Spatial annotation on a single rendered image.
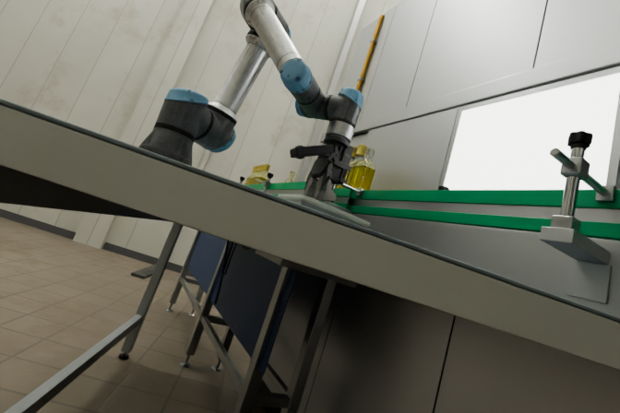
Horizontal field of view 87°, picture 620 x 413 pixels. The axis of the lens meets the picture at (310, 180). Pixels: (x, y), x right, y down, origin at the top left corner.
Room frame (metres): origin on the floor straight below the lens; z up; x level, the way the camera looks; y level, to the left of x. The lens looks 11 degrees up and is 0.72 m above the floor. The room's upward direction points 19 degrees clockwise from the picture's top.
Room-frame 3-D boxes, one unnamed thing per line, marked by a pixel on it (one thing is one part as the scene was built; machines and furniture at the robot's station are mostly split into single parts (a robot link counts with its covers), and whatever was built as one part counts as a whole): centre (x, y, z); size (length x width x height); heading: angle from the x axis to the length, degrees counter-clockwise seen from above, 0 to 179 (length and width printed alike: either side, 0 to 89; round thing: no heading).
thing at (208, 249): (1.84, 0.22, 0.54); 1.59 x 0.18 x 0.43; 26
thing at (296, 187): (1.83, 0.31, 0.93); 1.75 x 0.01 x 0.08; 26
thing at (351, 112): (0.88, -0.03, 1.14); 0.09 x 0.08 x 0.11; 65
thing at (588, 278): (0.45, -0.38, 0.90); 0.17 x 0.05 x 0.23; 116
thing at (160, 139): (0.95, 0.42, 0.88); 0.15 x 0.15 x 0.10
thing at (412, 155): (1.01, -0.39, 1.15); 0.90 x 0.03 x 0.34; 26
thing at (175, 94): (0.96, 0.43, 1.00); 0.13 x 0.12 x 0.14; 155
